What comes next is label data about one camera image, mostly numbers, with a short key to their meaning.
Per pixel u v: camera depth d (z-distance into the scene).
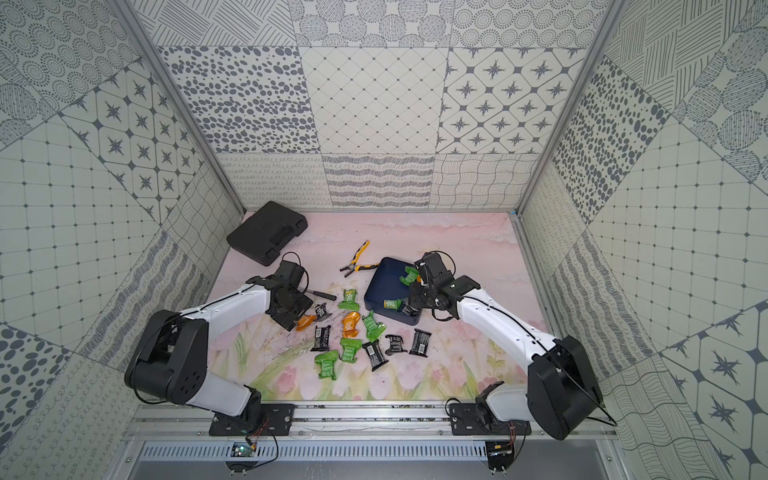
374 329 0.89
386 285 1.03
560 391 0.41
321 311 0.92
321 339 0.86
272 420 0.73
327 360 0.83
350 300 0.95
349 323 0.90
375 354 0.84
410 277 0.99
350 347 0.85
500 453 0.73
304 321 0.90
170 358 0.44
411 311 0.92
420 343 0.86
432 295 0.63
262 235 1.06
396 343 0.86
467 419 0.74
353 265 1.04
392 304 0.93
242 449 0.72
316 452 0.70
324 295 0.96
